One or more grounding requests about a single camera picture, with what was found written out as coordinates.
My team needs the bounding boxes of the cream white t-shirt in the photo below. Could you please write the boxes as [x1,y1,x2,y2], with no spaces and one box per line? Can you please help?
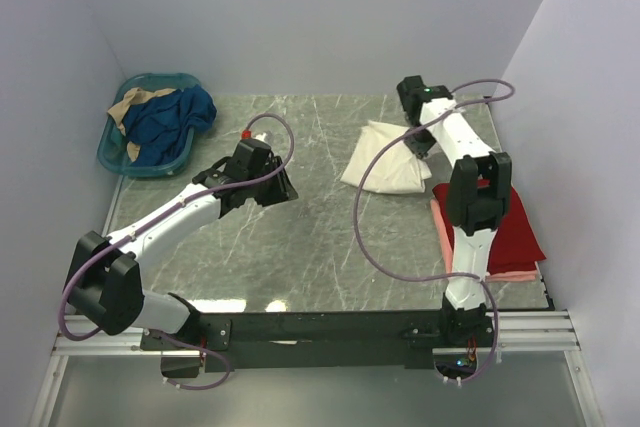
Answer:
[340,120,431,195]

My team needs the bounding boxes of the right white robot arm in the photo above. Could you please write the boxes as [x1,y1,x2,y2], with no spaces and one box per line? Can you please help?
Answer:
[396,75,512,346]

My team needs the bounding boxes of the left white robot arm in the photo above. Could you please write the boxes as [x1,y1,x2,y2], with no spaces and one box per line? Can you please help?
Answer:
[62,138,297,349]

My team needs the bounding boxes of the blue t-shirt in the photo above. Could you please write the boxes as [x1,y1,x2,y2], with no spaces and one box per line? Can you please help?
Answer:
[121,85,217,168]

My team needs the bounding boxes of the tan t-shirt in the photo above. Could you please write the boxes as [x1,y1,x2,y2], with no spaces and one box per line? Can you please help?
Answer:
[108,87,179,167]

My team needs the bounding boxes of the teal plastic laundry basket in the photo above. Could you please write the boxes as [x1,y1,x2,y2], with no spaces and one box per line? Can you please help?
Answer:
[97,73,201,178]

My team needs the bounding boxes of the folded pink t-shirt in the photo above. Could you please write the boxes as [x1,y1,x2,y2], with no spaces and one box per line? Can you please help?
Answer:
[430,199,540,282]

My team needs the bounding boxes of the folded red t-shirt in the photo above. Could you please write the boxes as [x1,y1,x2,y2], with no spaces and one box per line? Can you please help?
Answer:
[432,183,546,272]

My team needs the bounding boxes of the black base beam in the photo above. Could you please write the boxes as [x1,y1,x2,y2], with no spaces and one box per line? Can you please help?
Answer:
[139,311,501,378]

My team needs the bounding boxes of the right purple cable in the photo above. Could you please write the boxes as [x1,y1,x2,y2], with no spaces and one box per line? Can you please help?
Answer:
[353,78,516,389]

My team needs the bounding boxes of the purple cable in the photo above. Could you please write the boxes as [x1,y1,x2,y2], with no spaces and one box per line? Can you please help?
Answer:
[58,114,296,393]
[353,78,516,389]

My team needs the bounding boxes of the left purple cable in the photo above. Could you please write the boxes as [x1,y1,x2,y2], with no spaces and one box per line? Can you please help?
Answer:
[58,114,296,393]

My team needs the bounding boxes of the aluminium rail frame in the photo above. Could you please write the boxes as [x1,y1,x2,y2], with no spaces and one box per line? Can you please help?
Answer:
[27,266,606,427]

